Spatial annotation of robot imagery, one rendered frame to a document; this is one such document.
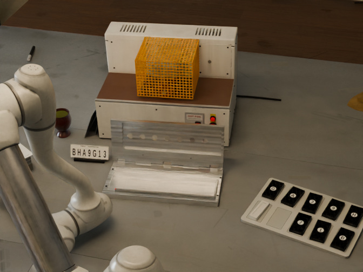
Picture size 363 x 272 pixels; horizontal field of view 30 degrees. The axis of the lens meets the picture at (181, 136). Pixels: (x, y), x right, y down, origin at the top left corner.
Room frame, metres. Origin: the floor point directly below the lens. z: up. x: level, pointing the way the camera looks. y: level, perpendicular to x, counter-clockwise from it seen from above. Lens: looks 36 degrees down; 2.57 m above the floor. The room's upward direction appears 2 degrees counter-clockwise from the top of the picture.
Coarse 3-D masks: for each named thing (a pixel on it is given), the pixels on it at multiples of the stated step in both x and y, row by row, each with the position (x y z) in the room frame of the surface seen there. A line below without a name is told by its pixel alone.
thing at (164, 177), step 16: (112, 176) 2.05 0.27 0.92; (128, 176) 2.05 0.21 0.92; (144, 176) 2.05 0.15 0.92; (160, 176) 2.04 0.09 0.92; (176, 176) 2.04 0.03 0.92; (192, 176) 2.04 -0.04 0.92; (208, 176) 2.03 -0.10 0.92; (112, 192) 1.96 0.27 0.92; (128, 192) 1.95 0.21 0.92; (176, 192) 1.95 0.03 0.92; (192, 192) 1.94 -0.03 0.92; (208, 192) 1.94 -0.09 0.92
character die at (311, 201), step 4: (308, 196) 1.90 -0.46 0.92; (312, 196) 1.89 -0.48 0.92; (316, 196) 1.89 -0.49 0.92; (320, 196) 1.89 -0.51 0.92; (308, 200) 1.87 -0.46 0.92; (312, 200) 1.87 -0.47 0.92; (316, 200) 1.87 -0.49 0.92; (320, 200) 1.87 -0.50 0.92; (304, 204) 1.85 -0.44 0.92; (308, 204) 1.85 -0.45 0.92; (312, 204) 1.85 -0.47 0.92; (316, 204) 1.85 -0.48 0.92; (304, 208) 1.83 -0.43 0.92; (308, 208) 1.83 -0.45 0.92; (312, 208) 1.83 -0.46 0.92; (316, 208) 1.83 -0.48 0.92; (308, 212) 1.82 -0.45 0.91; (312, 212) 1.81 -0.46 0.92
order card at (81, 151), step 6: (72, 144) 2.22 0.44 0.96; (72, 150) 2.21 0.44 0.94; (78, 150) 2.21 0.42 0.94; (84, 150) 2.20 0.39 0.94; (90, 150) 2.20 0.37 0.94; (96, 150) 2.20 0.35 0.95; (102, 150) 2.19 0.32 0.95; (108, 150) 2.19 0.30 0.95; (72, 156) 2.20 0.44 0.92; (78, 156) 2.20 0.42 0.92; (84, 156) 2.19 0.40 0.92; (90, 156) 2.19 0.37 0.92; (96, 156) 2.19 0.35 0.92; (102, 156) 2.18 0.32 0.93; (108, 156) 2.18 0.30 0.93
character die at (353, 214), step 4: (352, 208) 1.82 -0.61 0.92; (356, 208) 1.82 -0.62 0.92; (360, 208) 1.82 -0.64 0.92; (348, 212) 1.80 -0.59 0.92; (352, 212) 1.80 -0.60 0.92; (356, 212) 1.81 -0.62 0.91; (360, 212) 1.80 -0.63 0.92; (348, 216) 1.78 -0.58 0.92; (352, 216) 1.78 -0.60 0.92; (356, 216) 1.78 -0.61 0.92; (360, 216) 1.78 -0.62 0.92; (344, 220) 1.76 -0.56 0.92; (348, 220) 1.77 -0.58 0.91; (352, 220) 1.76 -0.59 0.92; (356, 220) 1.76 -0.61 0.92; (348, 224) 1.75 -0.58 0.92; (352, 224) 1.74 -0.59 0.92; (356, 224) 1.74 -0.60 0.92
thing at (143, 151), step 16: (112, 128) 2.16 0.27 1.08; (128, 128) 2.16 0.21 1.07; (144, 128) 2.15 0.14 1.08; (160, 128) 2.14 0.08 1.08; (176, 128) 2.13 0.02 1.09; (192, 128) 2.12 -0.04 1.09; (208, 128) 2.11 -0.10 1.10; (112, 144) 2.14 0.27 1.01; (128, 144) 2.14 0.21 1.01; (144, 144) 2.13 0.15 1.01; (160, 144) 2.12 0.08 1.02; (176, 144) 2.11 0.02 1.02; (192, 144) 2.10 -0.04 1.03; (208, 144) 2.09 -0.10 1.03; (128, 160) 2.12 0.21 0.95; (144, 160) 2.11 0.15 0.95; (160, 160) 2.10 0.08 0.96; (176, 160) 2.09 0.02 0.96; (192, 160) 2.08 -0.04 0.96; (208, 160) 2.07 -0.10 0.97
